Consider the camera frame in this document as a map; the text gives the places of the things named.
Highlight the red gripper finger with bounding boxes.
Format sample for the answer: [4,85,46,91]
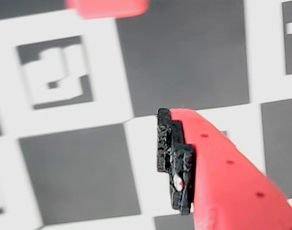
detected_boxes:
[156,107,292,230]

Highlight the red cube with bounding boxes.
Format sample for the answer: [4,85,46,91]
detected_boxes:
[65,0,150,20]

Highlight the black white marker checkerboard mat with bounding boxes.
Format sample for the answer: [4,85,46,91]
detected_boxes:
[0,0,292,230]

